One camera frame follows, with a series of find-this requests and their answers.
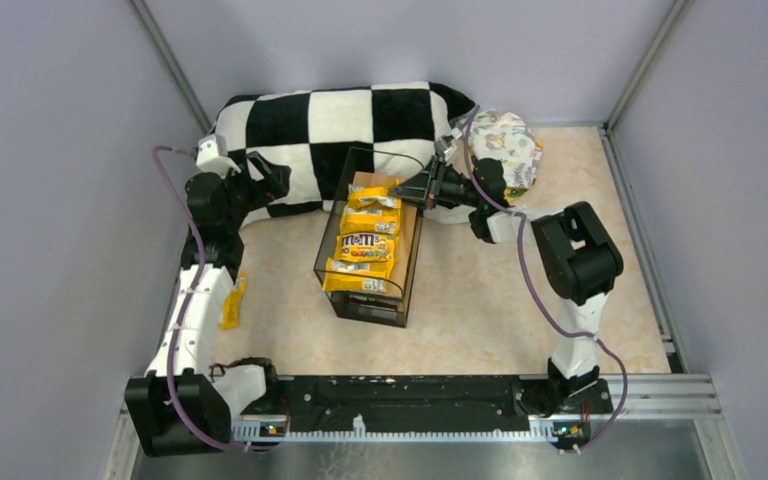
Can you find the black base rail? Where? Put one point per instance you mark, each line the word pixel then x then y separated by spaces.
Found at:
pixel 422 409

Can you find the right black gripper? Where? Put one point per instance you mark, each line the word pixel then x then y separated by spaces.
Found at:
pixel 432 188

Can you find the patterned white cloth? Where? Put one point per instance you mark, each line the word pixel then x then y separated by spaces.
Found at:
pixel 504 136

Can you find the yellow peanut M&M bag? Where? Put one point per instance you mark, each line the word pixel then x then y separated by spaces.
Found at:
pixel 365 248

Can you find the yellow candy bag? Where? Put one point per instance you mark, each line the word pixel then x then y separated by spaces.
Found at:
pixel 368 277
pixel 376 196
pixel 231 305
pixel 381 221

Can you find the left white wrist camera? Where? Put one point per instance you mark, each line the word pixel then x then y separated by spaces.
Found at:
pixel 212 156

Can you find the yellow cloth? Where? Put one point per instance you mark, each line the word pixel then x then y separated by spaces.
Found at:
pixel 514 194

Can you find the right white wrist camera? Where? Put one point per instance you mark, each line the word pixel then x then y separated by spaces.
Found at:
pixel 446 146

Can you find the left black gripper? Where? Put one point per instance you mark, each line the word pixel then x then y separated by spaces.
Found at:
pixel 255 183

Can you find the black white checkered pillow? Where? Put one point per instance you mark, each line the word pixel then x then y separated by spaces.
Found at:
pixel 389 129

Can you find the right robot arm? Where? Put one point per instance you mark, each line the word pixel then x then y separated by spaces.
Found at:
pixel 568 260

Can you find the yellow candy bag back side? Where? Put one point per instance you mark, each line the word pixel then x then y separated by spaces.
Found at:
pixel 381 221

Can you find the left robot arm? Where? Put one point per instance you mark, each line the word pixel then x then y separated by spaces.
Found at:
pixel 178 406

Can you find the yellow candy bag on shelf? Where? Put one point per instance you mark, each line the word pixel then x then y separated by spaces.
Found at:
pixel 368 277

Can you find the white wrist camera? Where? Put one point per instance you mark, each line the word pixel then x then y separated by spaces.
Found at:
pixel 446 146
pixel 212 156

